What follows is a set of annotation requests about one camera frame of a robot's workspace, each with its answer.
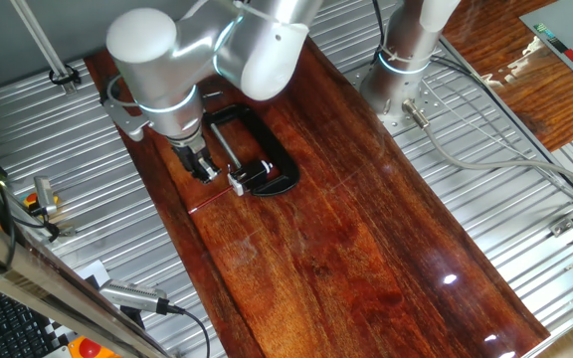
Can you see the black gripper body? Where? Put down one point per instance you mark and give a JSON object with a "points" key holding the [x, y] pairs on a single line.
{"points": [[189, 151]]}

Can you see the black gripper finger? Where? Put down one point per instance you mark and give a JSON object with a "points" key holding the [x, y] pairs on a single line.
{"points": [[211, 168], [198, 169]]}

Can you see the red pencil with eraser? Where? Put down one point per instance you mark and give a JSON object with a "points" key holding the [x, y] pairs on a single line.
{"points": [[212, 199]]}

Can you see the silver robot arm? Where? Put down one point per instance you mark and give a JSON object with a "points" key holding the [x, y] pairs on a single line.
{"points": [[207, 54]]}

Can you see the black and white pencil sharpener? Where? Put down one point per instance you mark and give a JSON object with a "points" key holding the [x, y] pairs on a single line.
{"points": [[249, 175]]}

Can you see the black C-clamp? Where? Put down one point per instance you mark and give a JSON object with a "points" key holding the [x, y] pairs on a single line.
{"points": [[276, 154]]}

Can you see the aluminium pole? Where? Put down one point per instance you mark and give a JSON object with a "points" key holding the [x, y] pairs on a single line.
{"points": [[43, 45]]}

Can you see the red round button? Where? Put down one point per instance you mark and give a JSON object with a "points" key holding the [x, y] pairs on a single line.
{"points": [[90, 348]]}

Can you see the black and white marker sheet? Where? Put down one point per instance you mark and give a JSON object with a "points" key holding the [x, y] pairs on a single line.
{"points": [[60, 334]]}

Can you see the black keyboard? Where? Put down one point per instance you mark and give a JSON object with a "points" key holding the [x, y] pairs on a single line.
{"points": [[3, 323]]}

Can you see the grey board with coloured blocks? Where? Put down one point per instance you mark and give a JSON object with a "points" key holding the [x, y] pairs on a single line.
{"points": [[572, 40]]}

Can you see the silver finned camera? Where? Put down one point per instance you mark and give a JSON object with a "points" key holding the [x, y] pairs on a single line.
{"points": [[132, 296]]}

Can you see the steel frame bar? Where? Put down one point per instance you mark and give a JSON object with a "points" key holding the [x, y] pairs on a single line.
{"points": [[57, 293]]}

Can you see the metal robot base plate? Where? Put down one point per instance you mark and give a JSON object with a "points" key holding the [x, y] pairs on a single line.
{"points": [[416, 107]]}

